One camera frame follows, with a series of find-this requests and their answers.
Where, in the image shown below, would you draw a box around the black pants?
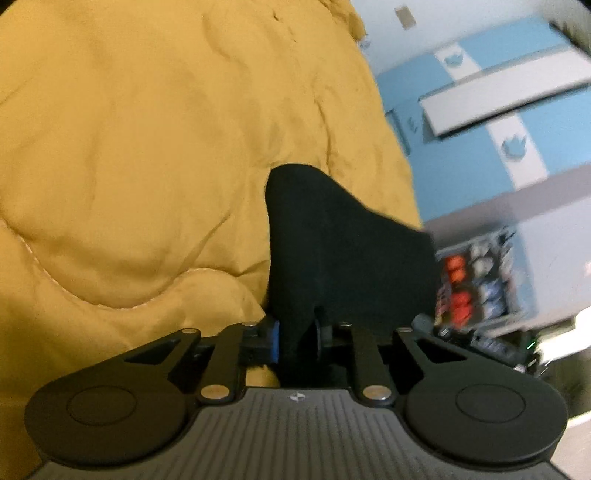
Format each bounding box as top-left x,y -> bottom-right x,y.
266,164 -> 440,388

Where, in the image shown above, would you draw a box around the shoe rack with shoes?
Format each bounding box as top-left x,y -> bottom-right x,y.
435,227 -> 537,331

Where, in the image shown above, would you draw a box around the yellow quilted duvet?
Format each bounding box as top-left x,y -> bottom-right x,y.
1,1 -> 422,479

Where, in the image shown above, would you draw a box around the blue white wardrobe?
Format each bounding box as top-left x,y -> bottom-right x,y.
377,17 -> 590,222

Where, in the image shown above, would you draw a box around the wardrobe mirror panel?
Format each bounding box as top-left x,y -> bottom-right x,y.
420,47 -> 590,136

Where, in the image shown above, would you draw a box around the beige wall switch plate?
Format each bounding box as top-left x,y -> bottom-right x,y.
394,5 -> 417,30

